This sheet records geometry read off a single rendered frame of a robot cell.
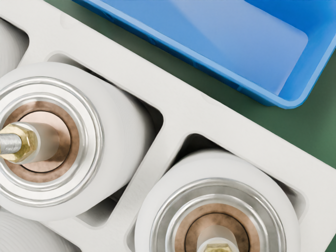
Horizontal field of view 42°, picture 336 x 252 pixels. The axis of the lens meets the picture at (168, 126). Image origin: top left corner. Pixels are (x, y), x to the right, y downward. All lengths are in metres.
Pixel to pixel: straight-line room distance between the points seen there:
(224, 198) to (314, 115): 0.28
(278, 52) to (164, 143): 0.23
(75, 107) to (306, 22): 0.30
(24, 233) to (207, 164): 0.14
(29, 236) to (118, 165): 0.10
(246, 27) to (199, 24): 0.05
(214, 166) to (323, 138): 0.28
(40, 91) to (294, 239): 0.17
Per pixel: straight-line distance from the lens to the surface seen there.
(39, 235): 0.34
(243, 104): 0.50
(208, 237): 0.23
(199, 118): 0.32
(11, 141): 0.22
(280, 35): 0.51
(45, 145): 0.24
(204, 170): 0.25
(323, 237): 0.34
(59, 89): 0.26
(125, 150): 0.27
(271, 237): 0.25
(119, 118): 0.26
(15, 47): 0.38
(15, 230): 0.33
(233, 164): 0.25
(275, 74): 0.51
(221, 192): 0.25
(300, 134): 0.51
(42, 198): 0.27
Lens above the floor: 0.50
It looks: 85 degrees down
